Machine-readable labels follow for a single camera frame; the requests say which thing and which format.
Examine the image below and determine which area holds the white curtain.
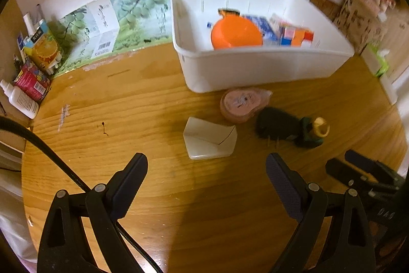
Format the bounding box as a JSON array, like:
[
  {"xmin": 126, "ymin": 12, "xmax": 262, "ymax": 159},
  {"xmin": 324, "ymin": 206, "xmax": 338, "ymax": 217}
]
[{"xmin": 0, "ymin": 161, "xmax": 37, "ymax": 262}]

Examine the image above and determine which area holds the blue and white box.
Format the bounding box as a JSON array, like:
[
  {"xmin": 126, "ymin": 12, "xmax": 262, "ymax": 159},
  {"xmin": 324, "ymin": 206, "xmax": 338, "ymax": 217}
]
[{"xmin": 244, "ymin": 14, "xmax": 279, "ymax": 45}]

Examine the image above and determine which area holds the orange juice carton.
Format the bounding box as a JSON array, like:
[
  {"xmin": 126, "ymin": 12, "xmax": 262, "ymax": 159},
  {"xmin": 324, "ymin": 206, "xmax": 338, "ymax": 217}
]
[{"xmin": 23, "ymin": 20, "xmax": 63, "ymax": 74}]

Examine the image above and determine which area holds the white plastic storage bin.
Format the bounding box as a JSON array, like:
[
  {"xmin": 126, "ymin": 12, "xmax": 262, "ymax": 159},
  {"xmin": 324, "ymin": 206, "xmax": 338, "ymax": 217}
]
[{"xmin": 169, "ymin": 0, "xmax": 356, "ymax": 93}]

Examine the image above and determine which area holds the white spray bottle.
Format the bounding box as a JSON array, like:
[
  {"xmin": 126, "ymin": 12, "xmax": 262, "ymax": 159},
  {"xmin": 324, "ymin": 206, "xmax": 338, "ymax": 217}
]
[{"xmin": 0, "ymin": 80, "xmax": 40, "ymax": 119}]

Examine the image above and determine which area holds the green tissue box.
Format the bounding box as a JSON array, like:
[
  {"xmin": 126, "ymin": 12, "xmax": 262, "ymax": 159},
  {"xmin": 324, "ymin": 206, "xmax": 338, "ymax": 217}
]
[{"xmin": 367, "ymin": 42, "xmax": 391, "ymax": 78}]

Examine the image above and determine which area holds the thick black cable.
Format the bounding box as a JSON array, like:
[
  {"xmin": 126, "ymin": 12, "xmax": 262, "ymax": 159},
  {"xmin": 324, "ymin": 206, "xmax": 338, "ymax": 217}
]
[{"xmin": 0, "ymin": 117, "xmax": 161, "ymax": 273}]

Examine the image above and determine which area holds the orange round case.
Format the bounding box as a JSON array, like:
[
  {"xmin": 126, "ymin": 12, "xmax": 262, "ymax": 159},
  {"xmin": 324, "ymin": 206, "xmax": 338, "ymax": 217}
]
[{"xmin": 210, "ymin": 15, "xmax": 264, "ymax": 50}]

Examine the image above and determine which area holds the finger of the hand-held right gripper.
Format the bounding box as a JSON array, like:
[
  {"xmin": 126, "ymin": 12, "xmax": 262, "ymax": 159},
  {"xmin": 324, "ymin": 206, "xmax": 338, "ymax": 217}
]
[
  {"xmin": 344, "ymin": 149, "xmax": 407, "ymax": 181},
  {"xmin": 325, "ymin": 159, "xmax": 384, "ymax": 195}
]

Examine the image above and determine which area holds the green grape wall poster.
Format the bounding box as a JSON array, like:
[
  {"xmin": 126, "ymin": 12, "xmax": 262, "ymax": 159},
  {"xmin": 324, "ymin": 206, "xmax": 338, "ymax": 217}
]
[{"xmin": 52, "ymin": 0, "xmax": 313, "ymax": 79}]

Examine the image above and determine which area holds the pink round tape dispenser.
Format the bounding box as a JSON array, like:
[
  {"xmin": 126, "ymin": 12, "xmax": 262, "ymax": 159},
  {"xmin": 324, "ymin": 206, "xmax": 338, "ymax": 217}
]
[{"xmin": 219, "ymin": 87, "xmax": 273, "ymax": 124}]

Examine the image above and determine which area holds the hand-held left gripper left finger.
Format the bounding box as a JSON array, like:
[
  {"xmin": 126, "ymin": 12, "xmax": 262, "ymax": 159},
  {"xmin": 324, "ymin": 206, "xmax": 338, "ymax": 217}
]
[{"xmin": 37, "ymin": 152, "xmax": 149, "ymax": 273}]

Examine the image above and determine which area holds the small white angular box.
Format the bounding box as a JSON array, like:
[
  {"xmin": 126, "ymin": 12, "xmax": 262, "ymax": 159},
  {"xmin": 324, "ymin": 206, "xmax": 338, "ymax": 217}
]
[{"xmin": 183, "ymin": 116, "xmax": 238, "ymax": 160}]

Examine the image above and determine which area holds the pink printed can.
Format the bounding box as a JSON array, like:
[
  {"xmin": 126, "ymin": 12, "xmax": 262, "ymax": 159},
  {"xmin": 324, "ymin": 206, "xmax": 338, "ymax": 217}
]
[{"xmin": 14, "ymin": 63, "xmax": 52, "ymax": 101}]

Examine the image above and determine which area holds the white tube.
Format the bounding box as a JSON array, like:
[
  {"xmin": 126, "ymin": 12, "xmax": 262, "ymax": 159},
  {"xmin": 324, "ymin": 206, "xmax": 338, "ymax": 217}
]
[{"xmin": 22, "ymin": 13, "xmax": 37, "ymax": 37}]

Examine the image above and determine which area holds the black plug adapter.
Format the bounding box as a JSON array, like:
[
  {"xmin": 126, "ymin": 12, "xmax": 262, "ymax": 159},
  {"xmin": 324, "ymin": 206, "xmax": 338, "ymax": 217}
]
[{"xmin": 255, "ymin": 106, "xmax": 303, "ymax": 143}]

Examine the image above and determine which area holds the brown paper drawing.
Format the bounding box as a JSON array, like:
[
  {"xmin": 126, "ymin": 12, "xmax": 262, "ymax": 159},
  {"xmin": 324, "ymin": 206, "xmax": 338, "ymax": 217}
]
[{"xmin": 309, "ymin": 0, "xmax": 343, "ymax": 21}]

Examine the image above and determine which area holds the white rectangular block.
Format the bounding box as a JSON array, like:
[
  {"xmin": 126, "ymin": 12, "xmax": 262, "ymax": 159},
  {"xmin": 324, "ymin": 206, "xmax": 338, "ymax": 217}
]
[{"xmin": 380, "ymin": 68, "xmax": 401, "ymax": 105}]

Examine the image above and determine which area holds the multicolour puzzle cube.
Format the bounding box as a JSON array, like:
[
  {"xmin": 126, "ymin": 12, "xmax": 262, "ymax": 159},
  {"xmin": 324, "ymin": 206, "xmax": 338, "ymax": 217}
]
[{"xmin": 279, "ymin": 26, "xmax": 316, "ymax": 47}]

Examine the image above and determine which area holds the printed canvas bag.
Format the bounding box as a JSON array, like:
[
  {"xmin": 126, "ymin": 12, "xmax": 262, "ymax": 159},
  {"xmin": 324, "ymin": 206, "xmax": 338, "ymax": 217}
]
[{"xmin": 335, "ymin": 0, "xmax": 388, "ymax": 48}]

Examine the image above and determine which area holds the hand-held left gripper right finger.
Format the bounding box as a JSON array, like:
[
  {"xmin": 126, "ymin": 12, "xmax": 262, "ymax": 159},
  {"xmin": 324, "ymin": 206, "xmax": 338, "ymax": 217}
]
[{"xmin": 266, "ymin": 152, "xmax": 378, "ymax": 273}]

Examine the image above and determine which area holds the clear plastic box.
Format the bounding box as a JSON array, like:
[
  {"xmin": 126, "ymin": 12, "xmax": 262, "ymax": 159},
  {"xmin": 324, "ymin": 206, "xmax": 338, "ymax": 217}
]
[{"xmin": 269, "ymin": 13, "xmax": 293, "ymax": 34}]

